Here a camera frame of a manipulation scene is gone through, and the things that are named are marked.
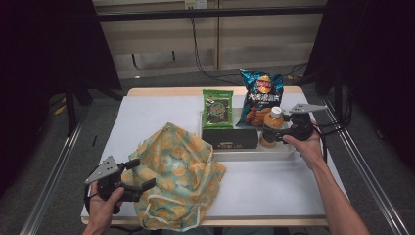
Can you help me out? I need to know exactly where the white wall socket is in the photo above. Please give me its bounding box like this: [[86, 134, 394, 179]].
[[184, 0, 208, 10]]

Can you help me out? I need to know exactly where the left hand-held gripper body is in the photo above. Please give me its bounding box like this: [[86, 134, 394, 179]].
[[84, 155, 145, 214]]

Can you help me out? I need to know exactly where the black horizontal bar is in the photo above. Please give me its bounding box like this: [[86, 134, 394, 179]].
[[97, 5, 327, 23]]

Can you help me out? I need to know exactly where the green snack packet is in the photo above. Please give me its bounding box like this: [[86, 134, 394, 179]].
[[201, 88, 235, 130]]

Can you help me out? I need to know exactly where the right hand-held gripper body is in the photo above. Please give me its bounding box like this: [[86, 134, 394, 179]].
[[282, 103, 328, 142]]

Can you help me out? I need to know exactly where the black metal stand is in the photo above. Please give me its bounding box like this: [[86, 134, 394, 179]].
[[326, 71, 351, 131], [63, 81, 125, 136]]

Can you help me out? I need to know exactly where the black floor cable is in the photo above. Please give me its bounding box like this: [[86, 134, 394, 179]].
[[317, 94, 355, 136]]

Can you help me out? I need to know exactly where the blue chips bag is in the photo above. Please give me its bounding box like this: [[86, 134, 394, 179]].
[[235, 68, 284, 128]]

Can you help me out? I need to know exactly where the person's left hand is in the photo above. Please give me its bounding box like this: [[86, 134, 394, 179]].
[[88, 180, 126, 227]]

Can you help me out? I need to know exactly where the orange-print teal fabric bag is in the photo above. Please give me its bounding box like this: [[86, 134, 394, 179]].
[[125, 121, 227, 233]]

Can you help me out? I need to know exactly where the orange juice bottle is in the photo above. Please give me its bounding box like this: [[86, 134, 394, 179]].
[[258, 106, 286, 149]]

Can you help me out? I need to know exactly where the person's right hand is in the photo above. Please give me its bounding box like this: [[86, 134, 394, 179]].
[[282, 118, 327, 170]]

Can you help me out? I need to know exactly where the white plastic tray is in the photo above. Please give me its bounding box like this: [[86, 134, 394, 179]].
[[199, 107, 298, 162]]

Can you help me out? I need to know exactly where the black wall cable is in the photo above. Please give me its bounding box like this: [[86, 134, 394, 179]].
[[190, 17, 309, 86]]

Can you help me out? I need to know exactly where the aluminium frame rail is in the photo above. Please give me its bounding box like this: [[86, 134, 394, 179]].
[[319, 97, 410, 235], [19, 120, 89, 235]]

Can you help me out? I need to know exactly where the black curtain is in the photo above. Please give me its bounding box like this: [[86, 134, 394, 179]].
[[302, 0, 415, 170], [0, 0, 122, 197]]

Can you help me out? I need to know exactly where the black rectangular box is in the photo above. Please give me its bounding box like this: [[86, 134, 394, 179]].
[[201, 127, 259, 151]]

